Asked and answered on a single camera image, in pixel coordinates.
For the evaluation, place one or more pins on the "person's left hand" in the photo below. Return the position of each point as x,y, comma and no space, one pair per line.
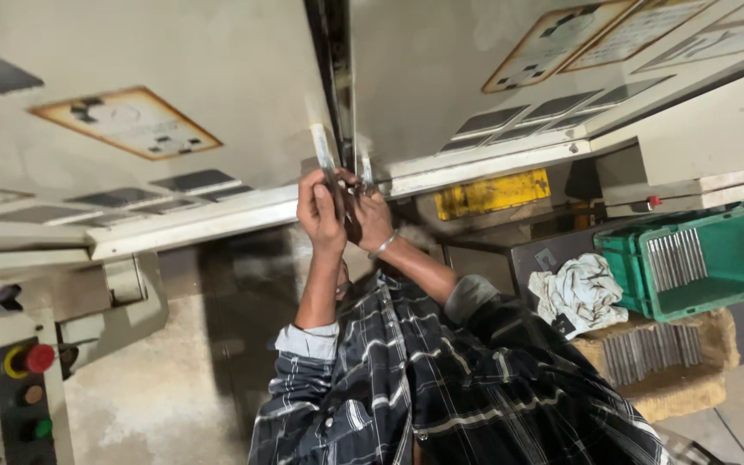
318,219

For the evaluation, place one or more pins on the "person's right hand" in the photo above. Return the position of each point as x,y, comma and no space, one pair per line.
369,219

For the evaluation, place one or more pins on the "person's right fingers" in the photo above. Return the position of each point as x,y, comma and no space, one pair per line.
351,184

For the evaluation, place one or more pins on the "short metal strip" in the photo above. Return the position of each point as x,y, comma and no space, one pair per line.
367,171

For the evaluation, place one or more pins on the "long metal strip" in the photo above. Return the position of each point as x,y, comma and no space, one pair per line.
322,150

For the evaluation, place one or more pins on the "yellow label plate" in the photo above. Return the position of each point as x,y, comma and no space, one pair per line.
492,193

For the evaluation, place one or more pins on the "white press machine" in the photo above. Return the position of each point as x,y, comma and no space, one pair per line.
217,84

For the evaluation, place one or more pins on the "grey metal work table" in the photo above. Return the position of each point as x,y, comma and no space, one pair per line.
540,258

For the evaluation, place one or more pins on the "dark plaid shirt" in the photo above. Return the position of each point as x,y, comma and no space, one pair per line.
423,387

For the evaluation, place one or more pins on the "orange-framed warning label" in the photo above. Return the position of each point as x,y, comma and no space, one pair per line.
128,123
553,42
637,32

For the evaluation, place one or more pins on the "white dirty cloth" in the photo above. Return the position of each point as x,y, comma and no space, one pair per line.
578,290

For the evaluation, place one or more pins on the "small red knob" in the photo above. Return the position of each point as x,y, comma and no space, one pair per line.
654,201

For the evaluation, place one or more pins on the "row of metal strips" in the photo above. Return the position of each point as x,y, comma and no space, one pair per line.
675,259

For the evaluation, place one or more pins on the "pile of metal strips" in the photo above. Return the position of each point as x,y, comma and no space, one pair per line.
650,352

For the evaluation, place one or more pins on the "red emergency stop button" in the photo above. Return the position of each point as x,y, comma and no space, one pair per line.
37,358

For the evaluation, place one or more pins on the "brown burlap sack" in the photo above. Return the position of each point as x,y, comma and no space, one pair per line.
675,381

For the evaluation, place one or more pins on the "amber indicator light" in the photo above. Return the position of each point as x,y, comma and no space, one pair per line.
32,394

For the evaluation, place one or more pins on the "green plastic crate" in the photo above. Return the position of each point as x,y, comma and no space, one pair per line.
721,284

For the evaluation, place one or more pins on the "grey-framed warning label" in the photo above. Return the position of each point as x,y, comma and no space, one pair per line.
714,39

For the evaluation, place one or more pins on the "green push button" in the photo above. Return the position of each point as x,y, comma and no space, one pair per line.
41,429

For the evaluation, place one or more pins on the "black control panel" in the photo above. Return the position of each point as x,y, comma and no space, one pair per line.
23,413

